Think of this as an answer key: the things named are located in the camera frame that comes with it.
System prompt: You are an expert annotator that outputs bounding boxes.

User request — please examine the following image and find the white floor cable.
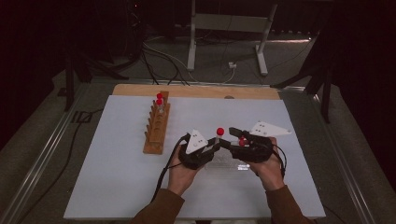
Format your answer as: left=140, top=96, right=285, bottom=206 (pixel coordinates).
left=221, top=67, right=236, bottom=85

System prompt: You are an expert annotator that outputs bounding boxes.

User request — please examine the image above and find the aluminium floor rail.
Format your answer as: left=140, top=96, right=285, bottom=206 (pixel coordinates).
left=306, top=90, right=376, bottom=224
left=0, top=83, right=92, bottom=224

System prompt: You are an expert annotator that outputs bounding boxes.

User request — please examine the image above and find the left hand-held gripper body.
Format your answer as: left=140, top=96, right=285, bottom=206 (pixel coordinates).
left=177, top=129, right=216, bottom=171

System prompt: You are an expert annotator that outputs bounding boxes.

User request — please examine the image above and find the grey metal stand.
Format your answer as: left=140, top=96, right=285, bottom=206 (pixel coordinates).
left=186, top=0, right=278, bottom=77

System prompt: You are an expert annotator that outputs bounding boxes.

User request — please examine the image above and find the hand-held gripper cable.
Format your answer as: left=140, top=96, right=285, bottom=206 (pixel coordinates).
left=150, top=133, right=191, bottom=203
left=270, top=144, right=288, bottom=179

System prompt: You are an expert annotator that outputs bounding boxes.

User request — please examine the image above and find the person's left hand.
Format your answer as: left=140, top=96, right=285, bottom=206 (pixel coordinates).
left=167, top=145, right=200, bottom=196

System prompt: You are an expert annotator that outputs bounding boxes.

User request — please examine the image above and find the left hand-held gripper cable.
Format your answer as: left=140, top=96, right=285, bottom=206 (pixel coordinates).
left=150, top=133, right=191, bottom=203

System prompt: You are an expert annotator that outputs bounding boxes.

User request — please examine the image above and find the thin black floor cable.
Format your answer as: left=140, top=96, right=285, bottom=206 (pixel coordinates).
left=15, top=107, right=105, bottom=224

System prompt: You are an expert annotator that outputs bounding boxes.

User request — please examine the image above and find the person's right hand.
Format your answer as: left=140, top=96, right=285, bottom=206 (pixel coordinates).
left=247, top=137, right=286, bottom=191

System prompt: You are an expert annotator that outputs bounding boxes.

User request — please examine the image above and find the black angled stand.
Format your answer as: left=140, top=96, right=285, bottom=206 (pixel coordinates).
left=270, top=31, right=334, bottom=124

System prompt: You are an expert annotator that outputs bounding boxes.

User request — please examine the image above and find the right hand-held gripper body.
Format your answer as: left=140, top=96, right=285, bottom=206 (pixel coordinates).
left=232, top=120, right=292, bottom=164

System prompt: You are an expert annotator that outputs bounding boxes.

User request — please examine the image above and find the clear plastic tube rack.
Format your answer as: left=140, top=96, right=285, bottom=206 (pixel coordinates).
left=204, top=146, right=251, bottom=172

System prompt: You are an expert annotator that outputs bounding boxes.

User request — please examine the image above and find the bundle of black floor cables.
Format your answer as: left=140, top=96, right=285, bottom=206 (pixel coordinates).
left=140, top=46, right=191, bottom=87

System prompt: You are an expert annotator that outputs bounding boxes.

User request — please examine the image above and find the right hand-held gripper cable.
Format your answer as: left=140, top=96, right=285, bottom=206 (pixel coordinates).
left=270, top=144, right=288, bottom=179

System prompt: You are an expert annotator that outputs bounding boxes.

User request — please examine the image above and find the wooden test tube rack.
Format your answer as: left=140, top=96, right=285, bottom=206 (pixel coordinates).
left=142, top=90, right=172, bottom=155

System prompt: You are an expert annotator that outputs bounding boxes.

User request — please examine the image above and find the black tripod stand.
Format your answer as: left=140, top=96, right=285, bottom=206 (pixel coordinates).
left=64, top=46, right=130, bottom=113

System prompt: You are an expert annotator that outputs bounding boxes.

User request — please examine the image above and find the white table mat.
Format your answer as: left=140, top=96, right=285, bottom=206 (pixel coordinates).
left=64, top=94, right=327, bottom=220

